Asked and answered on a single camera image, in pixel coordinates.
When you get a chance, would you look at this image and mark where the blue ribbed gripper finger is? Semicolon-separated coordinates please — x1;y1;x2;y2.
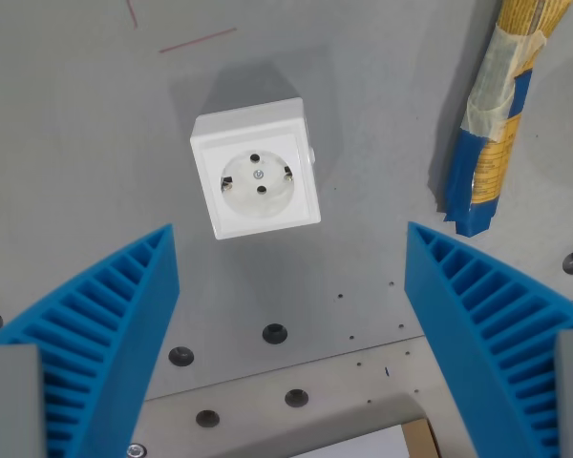
403;220;573;458
0;222;180;458

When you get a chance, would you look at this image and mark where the blue and yellow bag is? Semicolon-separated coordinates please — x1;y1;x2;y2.
442;0;573;238

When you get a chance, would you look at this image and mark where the white electrical socket box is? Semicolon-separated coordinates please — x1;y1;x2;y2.
189;97;323;241

